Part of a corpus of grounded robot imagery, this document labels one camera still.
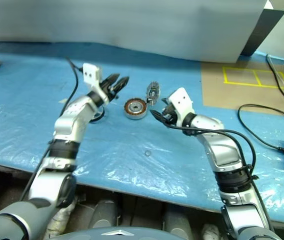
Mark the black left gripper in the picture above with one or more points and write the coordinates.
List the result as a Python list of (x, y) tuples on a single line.
[(110, 90)]

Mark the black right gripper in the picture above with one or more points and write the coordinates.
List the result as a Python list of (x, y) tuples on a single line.
[(171, 115)]

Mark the silver motor stator copper windings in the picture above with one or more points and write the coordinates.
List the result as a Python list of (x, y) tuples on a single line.
[(135, 108)]

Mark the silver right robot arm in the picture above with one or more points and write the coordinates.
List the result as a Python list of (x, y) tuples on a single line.
[(222, 147)]

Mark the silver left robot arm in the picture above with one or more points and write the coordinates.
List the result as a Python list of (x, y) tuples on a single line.
[(69, 120)]

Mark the small metal gear disc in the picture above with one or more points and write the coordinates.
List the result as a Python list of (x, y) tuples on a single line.
[(152, 91)]

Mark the brown cardboard mat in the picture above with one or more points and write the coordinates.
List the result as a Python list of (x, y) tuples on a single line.
[(214, 92)]

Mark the small grey tape scrap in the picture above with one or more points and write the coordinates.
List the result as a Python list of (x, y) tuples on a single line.
[(63, 100)]

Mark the large white board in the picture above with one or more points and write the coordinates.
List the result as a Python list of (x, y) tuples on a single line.
[(122, 22)]

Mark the blue plastic table sheet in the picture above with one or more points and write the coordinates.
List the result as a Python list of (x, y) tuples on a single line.
[(32, 87)]

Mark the grey rounded robot leg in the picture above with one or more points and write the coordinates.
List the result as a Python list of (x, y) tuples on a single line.
[(178, 225), (104, 215)]

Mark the dark grey panel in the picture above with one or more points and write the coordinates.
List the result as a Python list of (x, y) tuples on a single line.
[(263, 32)]

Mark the white wrapped robot foot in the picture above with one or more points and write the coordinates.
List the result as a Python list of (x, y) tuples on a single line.
[(59, 222), (210, 232)]

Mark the grey robot torso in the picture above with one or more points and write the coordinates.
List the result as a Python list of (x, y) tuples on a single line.
[(117, 233)]

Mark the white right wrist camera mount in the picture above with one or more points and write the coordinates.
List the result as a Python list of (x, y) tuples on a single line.
[(182, 100)]

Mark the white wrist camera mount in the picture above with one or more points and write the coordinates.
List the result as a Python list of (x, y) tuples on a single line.
[(92, 73), (182, 100)]

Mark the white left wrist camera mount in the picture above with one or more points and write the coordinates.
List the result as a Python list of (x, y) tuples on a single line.
[(92, 73)]

